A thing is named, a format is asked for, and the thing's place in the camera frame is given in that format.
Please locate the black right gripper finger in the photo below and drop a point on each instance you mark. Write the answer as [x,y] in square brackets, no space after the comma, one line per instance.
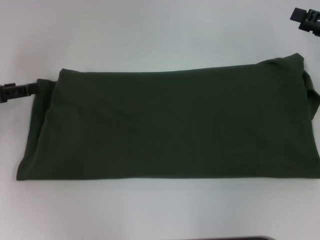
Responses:
[298,14]
[311,27]

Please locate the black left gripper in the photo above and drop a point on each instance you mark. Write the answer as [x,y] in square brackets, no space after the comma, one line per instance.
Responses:
[8,93]

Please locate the dark green FREE T-shirt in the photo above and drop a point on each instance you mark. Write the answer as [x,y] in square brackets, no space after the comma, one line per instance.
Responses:
[162,120]

